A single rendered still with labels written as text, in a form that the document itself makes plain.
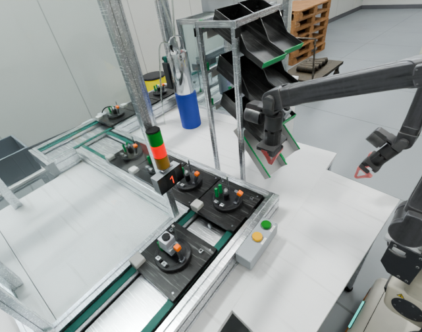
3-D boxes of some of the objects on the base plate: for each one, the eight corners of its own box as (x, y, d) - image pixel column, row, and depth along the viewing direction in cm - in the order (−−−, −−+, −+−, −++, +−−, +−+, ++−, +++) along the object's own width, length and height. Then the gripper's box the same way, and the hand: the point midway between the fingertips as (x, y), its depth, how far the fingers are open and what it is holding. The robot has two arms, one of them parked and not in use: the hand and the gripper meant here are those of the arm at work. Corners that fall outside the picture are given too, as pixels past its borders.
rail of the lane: (278, 209, 120) (279, 193, 113) (130, 410, 70) (116, 402, 64) (268, 205, 123) (268, 189, 116) (119, 393, 73) (105, 385, 67)
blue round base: (205, 122, 199) (200, 89, 182) (191, 131, 190) (185, 97, 173) (191, 118, 207) (185, 86, 191) (178, 126, 199) (170, 94, 182)
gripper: (274, 137, 76) (271, 175, 86) (290, 122, 81) (285, 159, 91) (255, 131, 79) (255, 168, 89) (271, 117, 85) (268, 153, 95)
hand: (270, 162), depth 90 cm, fingers closed
